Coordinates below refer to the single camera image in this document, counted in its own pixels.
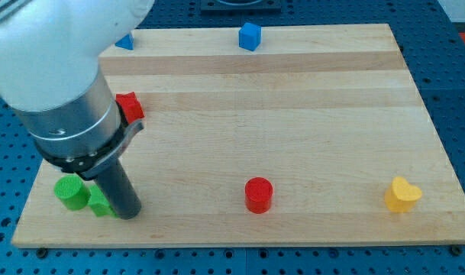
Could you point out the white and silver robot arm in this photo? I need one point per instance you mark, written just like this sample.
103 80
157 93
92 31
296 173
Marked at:
50 74

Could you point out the green hexagon block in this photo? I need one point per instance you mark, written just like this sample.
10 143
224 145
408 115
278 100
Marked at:
98 203

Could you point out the red cylinder block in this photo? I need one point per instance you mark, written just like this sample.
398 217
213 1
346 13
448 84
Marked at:
258 193

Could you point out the wooden board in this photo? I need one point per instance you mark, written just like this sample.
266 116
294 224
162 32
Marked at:
329 114

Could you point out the blue cube block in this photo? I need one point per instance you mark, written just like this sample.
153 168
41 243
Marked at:
250 36

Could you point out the red star block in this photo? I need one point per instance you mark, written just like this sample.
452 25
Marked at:
130 106

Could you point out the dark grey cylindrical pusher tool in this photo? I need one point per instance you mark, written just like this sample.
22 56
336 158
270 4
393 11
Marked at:
118 190

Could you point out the blue triangle block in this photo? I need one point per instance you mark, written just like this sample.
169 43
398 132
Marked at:
126 42

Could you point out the green cylinder block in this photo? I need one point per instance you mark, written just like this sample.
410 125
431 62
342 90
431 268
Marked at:
72 192

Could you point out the yellow heart block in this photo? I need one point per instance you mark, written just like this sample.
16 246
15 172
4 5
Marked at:
401 196

